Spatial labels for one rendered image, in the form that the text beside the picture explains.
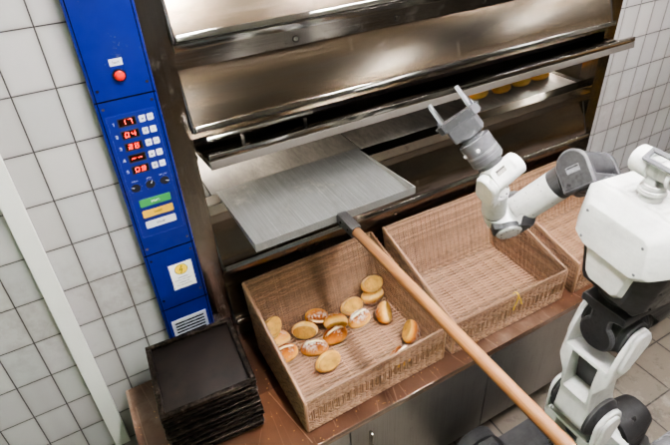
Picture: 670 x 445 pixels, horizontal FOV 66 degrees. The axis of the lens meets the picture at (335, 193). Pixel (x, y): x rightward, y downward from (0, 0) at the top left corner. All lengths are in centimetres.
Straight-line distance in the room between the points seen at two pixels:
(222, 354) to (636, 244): 120
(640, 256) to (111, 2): 135
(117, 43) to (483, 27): 125
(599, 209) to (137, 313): 142
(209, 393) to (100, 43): 100
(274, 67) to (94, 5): 52
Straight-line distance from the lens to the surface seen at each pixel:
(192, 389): 168
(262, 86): 159
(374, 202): 159
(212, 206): 170
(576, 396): 180
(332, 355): 188
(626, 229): 134
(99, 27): 141
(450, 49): 193
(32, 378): 197
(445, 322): 123
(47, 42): 144
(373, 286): 206
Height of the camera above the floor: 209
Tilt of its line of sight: 33 degrees down
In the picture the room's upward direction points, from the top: 3 degrees counter-clockwise
